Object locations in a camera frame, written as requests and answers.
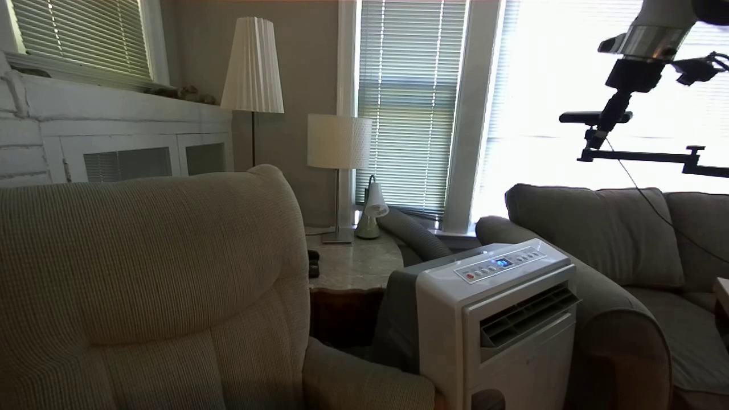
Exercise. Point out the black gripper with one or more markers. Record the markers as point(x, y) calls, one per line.
point(636, 75)

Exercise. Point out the white portable air conditioner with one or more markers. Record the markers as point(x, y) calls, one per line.
point(502, 342)

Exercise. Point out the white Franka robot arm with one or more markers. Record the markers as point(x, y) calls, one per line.
point(668, 18)

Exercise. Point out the beige cushion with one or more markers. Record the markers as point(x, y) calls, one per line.
point(607, 241)

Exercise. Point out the tall white window blind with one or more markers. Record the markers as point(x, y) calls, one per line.
point(410, 98)

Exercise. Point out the wooden table edge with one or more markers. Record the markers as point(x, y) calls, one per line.
point(723, 311)

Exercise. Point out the table lamp white drum shade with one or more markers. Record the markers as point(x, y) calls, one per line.
point(341, 139)

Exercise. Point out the marble top side table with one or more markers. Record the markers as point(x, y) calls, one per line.
point(353, 264)

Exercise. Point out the floor lamp pleated white shade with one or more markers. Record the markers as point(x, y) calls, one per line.
point(253, 69)

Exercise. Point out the dark decor on cabinet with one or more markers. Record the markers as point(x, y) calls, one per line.
point(179, 94)

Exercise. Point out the white built-in cabinet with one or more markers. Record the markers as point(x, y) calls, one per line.
point(115, 144)

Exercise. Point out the beige upholstered armchair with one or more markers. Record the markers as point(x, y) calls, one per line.
point(144, 287)

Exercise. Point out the wide white window blind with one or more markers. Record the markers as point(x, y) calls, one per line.
point(83, 34)

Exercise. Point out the black bar-shaped stereo camera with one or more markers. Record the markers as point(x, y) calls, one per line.
point(588, 118)

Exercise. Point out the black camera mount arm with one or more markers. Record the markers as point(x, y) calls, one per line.
point(645, 156)

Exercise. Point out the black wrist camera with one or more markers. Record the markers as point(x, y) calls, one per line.
point(698, 69)

